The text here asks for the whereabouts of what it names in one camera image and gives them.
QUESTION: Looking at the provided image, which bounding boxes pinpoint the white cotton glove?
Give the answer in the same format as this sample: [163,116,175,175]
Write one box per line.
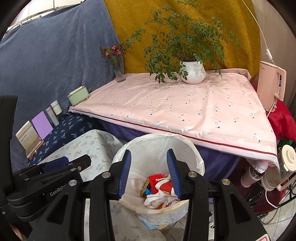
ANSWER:
[143,187,180,209]

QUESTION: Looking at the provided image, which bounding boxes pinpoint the red paper packet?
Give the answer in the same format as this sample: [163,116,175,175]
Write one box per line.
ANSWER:
[148,173,166,194]

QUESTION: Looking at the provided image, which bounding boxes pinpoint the black gold cigarette box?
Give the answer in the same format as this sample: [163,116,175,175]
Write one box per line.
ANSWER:
[140,179,151,197]

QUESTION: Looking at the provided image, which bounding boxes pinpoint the red paper cup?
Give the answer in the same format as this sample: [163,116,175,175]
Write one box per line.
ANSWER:
[155,178,179,208]

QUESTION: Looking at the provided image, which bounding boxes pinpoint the white lined trash bin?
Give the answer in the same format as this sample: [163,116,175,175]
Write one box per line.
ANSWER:
[113,133,205,228]

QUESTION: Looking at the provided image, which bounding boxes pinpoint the white blender appliance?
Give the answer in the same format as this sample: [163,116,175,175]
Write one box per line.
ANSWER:
[261,145,295,191]

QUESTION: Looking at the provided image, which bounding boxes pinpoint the open beige book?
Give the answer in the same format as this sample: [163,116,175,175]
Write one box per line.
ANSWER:
[16,121,43,159]

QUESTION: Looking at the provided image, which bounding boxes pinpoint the purple notebook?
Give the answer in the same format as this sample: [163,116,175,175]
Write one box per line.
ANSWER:
[32,111,53,140]

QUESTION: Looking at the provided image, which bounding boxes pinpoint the floral table cloth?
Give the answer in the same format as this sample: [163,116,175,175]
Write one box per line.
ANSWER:
[41,130,166,240]

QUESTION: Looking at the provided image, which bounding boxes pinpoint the navy floral cloth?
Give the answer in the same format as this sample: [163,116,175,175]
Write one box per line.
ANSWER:
[28,113,102,166]

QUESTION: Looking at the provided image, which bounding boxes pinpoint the tall white bottle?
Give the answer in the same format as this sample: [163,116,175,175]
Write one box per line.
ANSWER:
[46,107,59,126]

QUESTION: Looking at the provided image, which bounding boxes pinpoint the white lidded jar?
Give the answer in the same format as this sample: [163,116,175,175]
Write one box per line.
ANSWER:
[51,100,62,115]

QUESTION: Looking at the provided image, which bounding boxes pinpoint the red cloth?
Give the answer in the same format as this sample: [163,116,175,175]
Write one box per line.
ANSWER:
[253,86,296,142]

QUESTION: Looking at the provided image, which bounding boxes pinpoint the pink bed cover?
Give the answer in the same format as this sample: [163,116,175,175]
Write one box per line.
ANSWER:
[69,68,278,171]

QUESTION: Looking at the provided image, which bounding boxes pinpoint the green tissue box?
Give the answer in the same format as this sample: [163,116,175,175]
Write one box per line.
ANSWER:
[67,86,89,106]

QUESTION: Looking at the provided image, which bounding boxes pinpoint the blue velvet backdrop cloth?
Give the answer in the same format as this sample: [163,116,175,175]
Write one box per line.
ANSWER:
[0,0,121,173]

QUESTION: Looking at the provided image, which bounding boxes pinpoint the pink electric kettle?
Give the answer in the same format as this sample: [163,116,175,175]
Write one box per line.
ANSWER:
[257,61,287,112]

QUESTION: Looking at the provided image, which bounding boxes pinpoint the glass vase pink flowers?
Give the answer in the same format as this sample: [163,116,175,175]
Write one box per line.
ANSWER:
[100,44,126,82]

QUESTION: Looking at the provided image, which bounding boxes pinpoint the green plant white pot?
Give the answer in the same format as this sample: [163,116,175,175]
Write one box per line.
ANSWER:
[124,1,240,83]

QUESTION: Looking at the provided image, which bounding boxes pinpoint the yellow backdrop cloth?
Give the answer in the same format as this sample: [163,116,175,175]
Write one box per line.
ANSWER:
[103,0,262,79]

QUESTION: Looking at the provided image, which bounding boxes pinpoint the white power cable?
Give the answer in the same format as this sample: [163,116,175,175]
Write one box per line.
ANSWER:
[241,0,276,65]

